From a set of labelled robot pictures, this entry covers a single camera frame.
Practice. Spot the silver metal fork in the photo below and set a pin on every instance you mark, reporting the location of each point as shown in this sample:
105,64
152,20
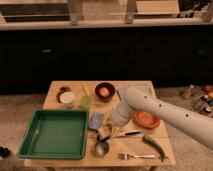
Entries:
126,156

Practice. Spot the wooden table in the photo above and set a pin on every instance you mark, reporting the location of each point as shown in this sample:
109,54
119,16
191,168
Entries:
132,145

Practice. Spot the blue sponge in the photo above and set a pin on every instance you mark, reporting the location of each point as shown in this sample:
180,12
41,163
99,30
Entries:
95,121

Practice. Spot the grey folded cloth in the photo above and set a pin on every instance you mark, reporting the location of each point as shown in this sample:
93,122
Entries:
120,93

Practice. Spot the green plastic tray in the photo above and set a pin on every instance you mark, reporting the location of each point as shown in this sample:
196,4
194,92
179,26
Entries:
55,134

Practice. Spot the green plastic cup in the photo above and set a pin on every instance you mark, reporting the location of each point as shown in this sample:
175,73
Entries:
85,102

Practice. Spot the dark brown bowl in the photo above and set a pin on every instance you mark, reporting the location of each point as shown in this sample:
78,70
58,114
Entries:
111,89

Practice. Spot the black object on floor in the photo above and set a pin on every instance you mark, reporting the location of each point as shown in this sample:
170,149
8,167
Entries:
4,152

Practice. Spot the yellow banana toy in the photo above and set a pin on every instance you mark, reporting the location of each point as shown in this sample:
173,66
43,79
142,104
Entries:
86,90

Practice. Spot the black wooden board eraser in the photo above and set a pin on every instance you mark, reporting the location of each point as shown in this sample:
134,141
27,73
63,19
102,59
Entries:
103,138

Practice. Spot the white round container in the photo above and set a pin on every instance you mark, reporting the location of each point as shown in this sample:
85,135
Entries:
67,99

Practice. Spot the green chili pepper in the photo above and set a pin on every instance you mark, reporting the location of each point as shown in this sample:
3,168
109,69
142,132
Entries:
149,140

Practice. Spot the orange plastic bowl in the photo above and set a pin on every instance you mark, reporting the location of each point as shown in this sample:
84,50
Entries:
145,120

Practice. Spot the clutter items on floor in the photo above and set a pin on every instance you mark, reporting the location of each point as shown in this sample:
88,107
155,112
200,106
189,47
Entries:
201,105

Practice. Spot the orange fruit in bowl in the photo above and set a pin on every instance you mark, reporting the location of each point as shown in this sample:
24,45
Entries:
104,92

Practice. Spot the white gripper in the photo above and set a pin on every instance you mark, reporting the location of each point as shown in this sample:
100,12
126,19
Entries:
120,116

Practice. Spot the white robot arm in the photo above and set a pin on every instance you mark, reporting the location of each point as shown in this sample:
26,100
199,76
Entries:
197,126

